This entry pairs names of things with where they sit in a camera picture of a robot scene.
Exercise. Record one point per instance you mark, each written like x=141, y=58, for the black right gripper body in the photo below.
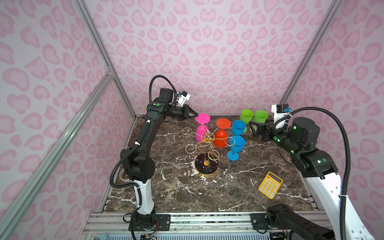
x=281, y=139

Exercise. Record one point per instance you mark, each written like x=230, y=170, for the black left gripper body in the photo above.
x=179, y=113

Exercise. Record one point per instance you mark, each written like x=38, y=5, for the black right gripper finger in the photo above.
x=257, y=134
x=265, y=125

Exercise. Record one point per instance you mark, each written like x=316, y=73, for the lime green wine glass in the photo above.
x=246, y=116
x=260, y=116

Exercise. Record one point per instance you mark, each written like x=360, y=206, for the magenta wine glass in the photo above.
x=202, y=129

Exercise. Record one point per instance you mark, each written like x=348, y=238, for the blue wine glass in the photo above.
x=236, y=144
x=238, y=127

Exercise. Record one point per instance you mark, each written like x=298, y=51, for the red wine glass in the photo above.
x=221, y=135

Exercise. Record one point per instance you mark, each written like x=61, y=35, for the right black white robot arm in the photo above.
x=319, y=169

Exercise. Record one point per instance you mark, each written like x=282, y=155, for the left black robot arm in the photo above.
x=137, y=161

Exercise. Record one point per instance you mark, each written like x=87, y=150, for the yellow calculator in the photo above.
x=270, y=185

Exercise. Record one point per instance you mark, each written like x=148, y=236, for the clear tape roll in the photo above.
x=123, y=176

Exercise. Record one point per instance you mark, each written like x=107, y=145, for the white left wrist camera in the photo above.
x=182, y=97

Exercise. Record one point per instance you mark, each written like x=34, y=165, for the gold wire wine glass rack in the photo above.
x=206, y=162

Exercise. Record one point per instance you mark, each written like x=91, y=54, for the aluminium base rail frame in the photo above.
x=182, y=226

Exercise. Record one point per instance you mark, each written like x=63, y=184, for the aluminium enclosure frame strut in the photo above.
x=64, y=120

